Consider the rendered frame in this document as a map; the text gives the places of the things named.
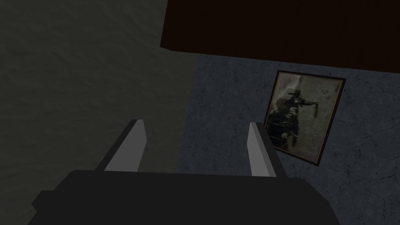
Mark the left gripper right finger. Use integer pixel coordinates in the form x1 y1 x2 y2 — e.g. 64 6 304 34
246 121 288 178

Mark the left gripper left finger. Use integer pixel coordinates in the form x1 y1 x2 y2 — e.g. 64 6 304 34
95 118 147 172

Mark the dark framed wall picture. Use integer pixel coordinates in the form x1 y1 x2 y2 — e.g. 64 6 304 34
263 70 347 167

